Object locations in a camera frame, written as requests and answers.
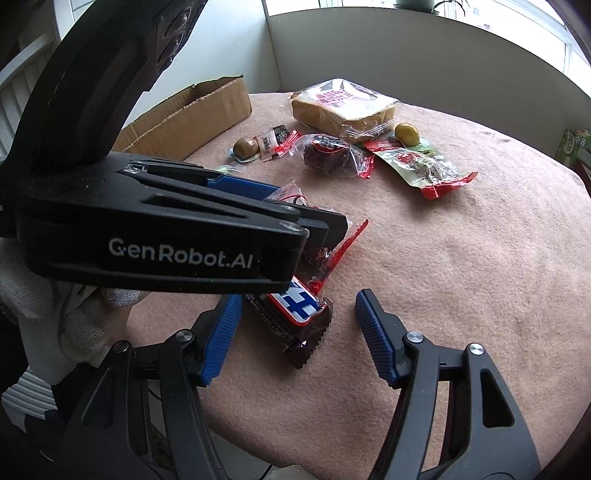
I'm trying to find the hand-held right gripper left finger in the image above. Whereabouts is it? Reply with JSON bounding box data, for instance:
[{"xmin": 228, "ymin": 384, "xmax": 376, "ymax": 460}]
[{"xmin": 48, "ymin": 293, "xmax": 243, "ymax": 480}]

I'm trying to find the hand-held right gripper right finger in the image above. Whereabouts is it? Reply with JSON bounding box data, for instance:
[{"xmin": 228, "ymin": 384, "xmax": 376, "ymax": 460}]
[{"xmin": 355, "ymin": 288, "xmax": 543, "ymax": 480}]

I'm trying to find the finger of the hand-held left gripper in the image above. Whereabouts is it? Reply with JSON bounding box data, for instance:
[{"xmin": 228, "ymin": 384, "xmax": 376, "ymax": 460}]
[
  {"xmin": 142, "ymin": 193, "xmax": 350, "ymax": 253},
  {"xmin": 119, "ymin": 159, "xmax": 283, "ymax": 203}
]

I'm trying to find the clear red-trimmed snack packet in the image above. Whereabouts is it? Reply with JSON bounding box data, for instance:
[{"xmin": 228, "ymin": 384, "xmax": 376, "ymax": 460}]
[{"xmin": 265, "ymin": 181, "xmax": 370, "ymax": 296}]

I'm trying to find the brown chocolate bar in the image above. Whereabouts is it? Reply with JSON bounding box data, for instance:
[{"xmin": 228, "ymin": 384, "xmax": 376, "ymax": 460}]
[{"xmin": 242, "ymin": 274, "xmax": 334, "ymax": 369}]

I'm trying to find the brown cardboard box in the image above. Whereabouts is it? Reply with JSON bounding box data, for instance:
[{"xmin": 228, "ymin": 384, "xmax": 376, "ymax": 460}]
[{"xmin": 113, "ymin": 76, "xmax": 253, "ymax": 162}]

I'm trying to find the sliced bread packet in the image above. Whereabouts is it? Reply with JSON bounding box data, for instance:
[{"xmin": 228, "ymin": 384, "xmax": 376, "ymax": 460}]
[{"xmin": 290, "ymin": 78, "xmax": 402, "ymax": 145}]

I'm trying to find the person's left hand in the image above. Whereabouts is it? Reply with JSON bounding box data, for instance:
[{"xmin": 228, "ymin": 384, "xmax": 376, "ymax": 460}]
[{"xmin": 0, "ymin": 239, "xmax": 142, "ymax": 387}]

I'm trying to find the brown round snack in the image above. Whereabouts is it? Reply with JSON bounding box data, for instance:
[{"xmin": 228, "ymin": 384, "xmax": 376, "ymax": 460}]
[{"xmin": 232, "ymin": 137, "xmax": 260, "ymax": 158}]

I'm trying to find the small white candy packet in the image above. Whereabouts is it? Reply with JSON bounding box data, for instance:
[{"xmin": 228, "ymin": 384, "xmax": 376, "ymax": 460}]
[{"xmin": 255, "ymin": 130, "xmax": 278, "ymax": 160}]

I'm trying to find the small clear red-edged packet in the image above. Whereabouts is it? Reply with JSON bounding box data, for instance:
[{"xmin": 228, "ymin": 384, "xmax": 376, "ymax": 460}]
[{"xmin": 274, "ymin": 131, "xmax": 306, "ymax": 158}]

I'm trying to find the clear packet of red dates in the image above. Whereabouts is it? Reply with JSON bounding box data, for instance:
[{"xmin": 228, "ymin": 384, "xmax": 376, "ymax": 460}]
[{"xmin": 295, "ymin": 133, "xmax": 376, "ymax": 180}]

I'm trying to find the small flat red packet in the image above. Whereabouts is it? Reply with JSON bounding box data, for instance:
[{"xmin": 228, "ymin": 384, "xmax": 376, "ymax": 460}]
[{"xmin": 363, "ymin": 138, "xmax": 402, "ymax": 153}]

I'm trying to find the pink blanket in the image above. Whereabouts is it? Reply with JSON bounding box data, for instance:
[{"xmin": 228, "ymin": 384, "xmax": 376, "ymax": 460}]
[{"xmin": 124, "ymin": 90, "xmax": 591, "ymax": 480}]

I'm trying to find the green and red snack pouch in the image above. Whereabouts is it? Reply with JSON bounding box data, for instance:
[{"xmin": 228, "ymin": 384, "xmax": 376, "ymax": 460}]
[{"xmin": 375, "ymin": 148, "xmax": 479, "ymax": 200}]

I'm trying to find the yellow-green round snack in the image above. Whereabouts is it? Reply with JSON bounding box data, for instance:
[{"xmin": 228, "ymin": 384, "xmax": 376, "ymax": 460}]
[{"xmin": 394, "ymin": 122, "xmax": 421, "ymax": 146}]

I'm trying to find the white radiator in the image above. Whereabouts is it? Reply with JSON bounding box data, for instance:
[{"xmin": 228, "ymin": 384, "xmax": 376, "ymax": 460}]
[{"xmin": 0, "ymin": 37, "xmax": 61, "ymax": 158}]

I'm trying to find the green carton box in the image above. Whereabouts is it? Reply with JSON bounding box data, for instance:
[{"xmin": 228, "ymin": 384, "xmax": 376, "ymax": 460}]
[{"xmin": 555, "ymin": 128, "xmax": 591, "ymax": 167}]

